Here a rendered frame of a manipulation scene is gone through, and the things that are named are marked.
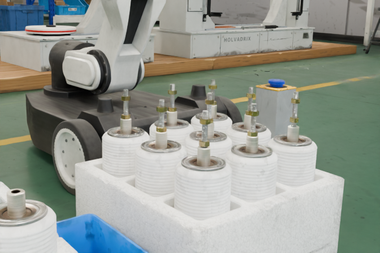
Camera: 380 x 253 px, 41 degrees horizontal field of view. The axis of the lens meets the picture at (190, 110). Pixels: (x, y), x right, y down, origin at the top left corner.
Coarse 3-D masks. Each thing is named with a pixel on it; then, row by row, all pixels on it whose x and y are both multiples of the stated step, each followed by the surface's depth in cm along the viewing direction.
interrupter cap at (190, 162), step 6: (192, 156) 88; (210, 156) 88; (216, 156) 88; (186, 162) 85; (192, 162) 85; (210, 162) 86; (216, 162) 86; (222, 162) 85; (192, 168) 82; (198, 168) 82; (204, 168) 82; (210, 168) 82; (216, 168) 82; (222, 168) 83
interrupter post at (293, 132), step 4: (288, 128) 99; (292, 128) 99; (296, 128) 99; (288, 132) 99; (292, 132) 99; (296, 132) 99; (288, 136) 99; (292, 136) 99; (296, 136) 99; (288, 140) 100; (292, 140) 99; (296, 140) 99
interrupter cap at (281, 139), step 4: (276, 136) 102; (280, 136) 102; (284, 136) 102; (300, 136) 103; (304, 136) 102; (276, 140) 99; (280, 140) 99; (284, 140) 101; (300, 140) 101; (304, 140) 100; (308, 140) 100; (280, 144) 98; (284, 144) 97; (288, 144) 97; (292, 144) 97; (296, 144) 97; (300, 144) 97; (304, 144) 97; (308, 144) 97
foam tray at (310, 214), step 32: (96, 160) 107; (96, 192) 99; (128, 192) 91; (288, 192) 93; (320, 192) 96; (128, 224) 91; (160, 224) 84; (192, 224) 79; (224, 224) 80; (256, 224) 85; (288, 224) 91; (320, 224) 98
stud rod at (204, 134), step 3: (204, 111) 83; (207, 111) 83; (204, 114) 83; (207, 114) 83; (204, 117) 83; (207, 117) 83; (204, 126) 83; (207, 126) 84; (204, 129) 83; (207, 129) 84; (204, 132) 84; (207, 132) 84; (204, 135) 84; (207, 135) 84; (201, 138) 84; (204, 138) 84; (204, 141) 84; (204, 147) 84
